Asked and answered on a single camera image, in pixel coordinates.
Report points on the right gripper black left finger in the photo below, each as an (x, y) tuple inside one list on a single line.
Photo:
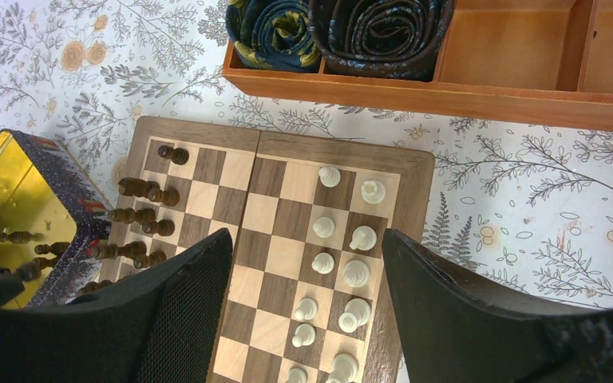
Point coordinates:
[(158, 325)]

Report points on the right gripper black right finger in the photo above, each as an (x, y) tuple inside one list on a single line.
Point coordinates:
[(458, 326)]

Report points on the gold tin box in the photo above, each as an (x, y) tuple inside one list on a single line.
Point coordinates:
[(44, 191)]

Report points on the dark chess pawn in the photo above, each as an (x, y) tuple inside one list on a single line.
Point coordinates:
[(146, 261), (163, 227), (17, 237), (177, 156), (170, 197)]

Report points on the dark chess pawn in tin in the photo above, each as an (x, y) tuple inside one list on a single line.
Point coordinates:
[(17, 237)]

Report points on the dark chess pawn on board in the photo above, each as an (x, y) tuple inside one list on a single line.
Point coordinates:
[(177, 156), (146, 261), (163, 227)]

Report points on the dark chess piece in tin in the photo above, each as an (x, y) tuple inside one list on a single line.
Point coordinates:
[(57, 248)]

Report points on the white chess piece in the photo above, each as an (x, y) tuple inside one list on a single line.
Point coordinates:
[(364, 238), (373, 191)]

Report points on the white chess pawn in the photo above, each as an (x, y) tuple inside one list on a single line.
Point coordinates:
[(324, 227), (329, 177)]

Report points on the wooden chessboard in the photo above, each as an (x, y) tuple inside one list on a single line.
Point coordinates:
[(294, 300)]

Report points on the floral tablecloth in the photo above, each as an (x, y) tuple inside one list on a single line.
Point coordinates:
[(533, 204)]

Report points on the orange wooden compartment tray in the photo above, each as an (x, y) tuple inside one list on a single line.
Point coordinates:
[(536, 62)]

